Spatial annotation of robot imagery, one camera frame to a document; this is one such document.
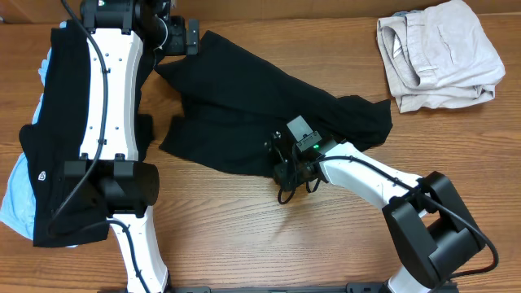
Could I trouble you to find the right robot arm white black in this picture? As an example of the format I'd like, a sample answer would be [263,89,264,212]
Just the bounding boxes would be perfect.
[265,116,493,292]

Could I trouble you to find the light blue garment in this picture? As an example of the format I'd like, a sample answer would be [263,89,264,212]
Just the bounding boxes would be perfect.
[0,20,78,248]

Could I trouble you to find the black polo shirt with logo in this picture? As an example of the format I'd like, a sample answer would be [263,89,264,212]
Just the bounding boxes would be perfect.
[19,21,153,247]

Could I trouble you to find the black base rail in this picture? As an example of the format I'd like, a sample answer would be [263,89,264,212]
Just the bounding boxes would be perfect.
[97,281,461,293]

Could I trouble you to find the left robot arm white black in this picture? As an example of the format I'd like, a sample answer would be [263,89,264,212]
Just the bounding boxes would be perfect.
[47,0,199,292]

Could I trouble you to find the black t-shirt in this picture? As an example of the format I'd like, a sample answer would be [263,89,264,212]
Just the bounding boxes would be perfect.
[155,31,392,177]

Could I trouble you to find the folded beige pants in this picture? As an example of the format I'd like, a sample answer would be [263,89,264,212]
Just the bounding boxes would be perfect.
[376,1,506,113]

